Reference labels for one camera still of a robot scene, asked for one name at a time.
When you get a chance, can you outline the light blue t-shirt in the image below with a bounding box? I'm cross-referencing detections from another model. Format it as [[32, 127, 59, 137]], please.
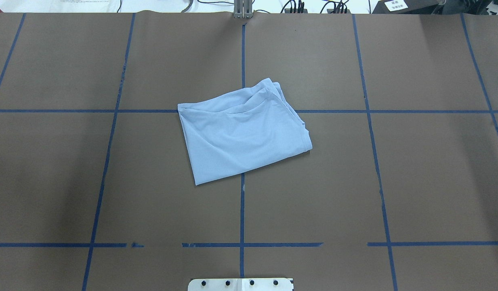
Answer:
[[177, 78, 312, 186]]

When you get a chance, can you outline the aluminium frame post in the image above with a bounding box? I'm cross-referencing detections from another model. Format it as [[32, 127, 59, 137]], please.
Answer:
[[233, 0, 254, 19]]

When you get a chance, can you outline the black power adapter box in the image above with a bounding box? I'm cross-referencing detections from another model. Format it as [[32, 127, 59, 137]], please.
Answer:
[[371, 0, 442, 15]]

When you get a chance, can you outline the white camera pillar base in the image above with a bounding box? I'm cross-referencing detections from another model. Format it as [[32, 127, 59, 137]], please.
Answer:
[[187, 278, 294, 291]]

